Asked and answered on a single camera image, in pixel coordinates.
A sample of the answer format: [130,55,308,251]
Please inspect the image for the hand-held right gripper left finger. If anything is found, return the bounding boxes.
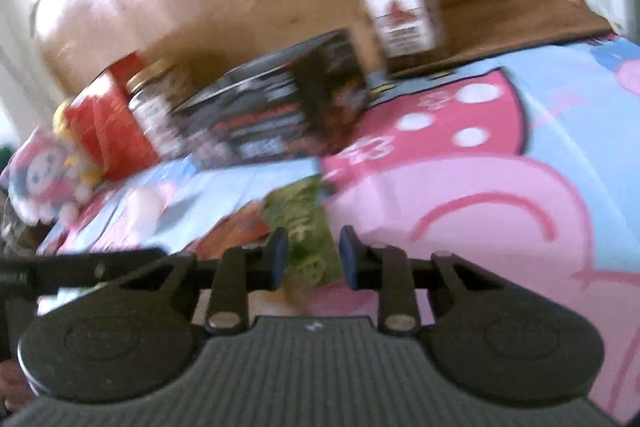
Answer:
[106,227,290,337]

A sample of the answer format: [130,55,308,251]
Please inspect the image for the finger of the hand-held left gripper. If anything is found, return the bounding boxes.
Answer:
[95,248,169,289]

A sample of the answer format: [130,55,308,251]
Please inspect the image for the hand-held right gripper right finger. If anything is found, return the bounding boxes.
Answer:
[338,225,507,337]

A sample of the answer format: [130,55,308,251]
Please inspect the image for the green snack packet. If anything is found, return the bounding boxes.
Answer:
[262,176,347,289]

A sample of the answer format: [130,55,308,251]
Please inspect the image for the orange snack packet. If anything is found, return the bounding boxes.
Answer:
[189,201,275,259]

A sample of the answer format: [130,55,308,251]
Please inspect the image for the pink plush toy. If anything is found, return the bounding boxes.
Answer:
[2,127,94,226]

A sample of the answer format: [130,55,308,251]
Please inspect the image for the yellow plush toy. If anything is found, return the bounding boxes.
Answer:
[52,99,104,188]

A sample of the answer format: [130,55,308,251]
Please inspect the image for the cartoon pig printed blanket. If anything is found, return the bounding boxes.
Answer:
[37,32,640,425]

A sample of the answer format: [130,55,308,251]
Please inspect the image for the red gift box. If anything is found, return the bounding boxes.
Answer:
[65,52,162,181]

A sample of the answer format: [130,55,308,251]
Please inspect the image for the black printed box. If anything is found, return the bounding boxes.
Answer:
[172,28,373,170]

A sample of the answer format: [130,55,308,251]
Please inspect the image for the round clear jar of nuts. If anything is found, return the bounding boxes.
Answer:
[125,59,197,158]

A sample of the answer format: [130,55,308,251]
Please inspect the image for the square clear jar of pecans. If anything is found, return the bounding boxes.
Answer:
[340,0,451,76]

